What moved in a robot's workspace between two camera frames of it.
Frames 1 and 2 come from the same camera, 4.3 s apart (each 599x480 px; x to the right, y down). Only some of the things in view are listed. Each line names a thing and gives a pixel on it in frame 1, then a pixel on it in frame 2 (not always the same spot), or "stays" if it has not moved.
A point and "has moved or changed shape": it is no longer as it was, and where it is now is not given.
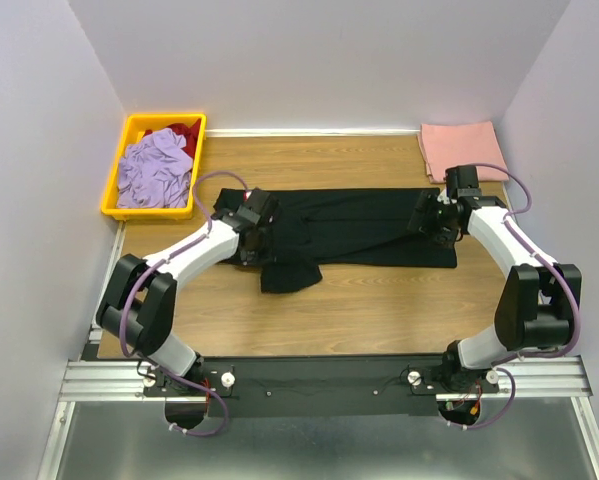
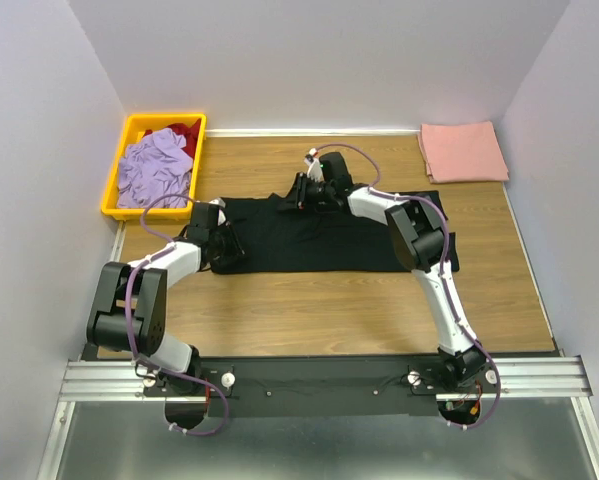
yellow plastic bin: (133, 125) stays
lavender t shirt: (155, 172) stays
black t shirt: (313, 228) has moved or changed shape
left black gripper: (264, 258) -> (236, 252)
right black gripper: (426, 203) -> (301, 184)
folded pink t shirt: (446, 146) stays
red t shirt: (191, 135) stays
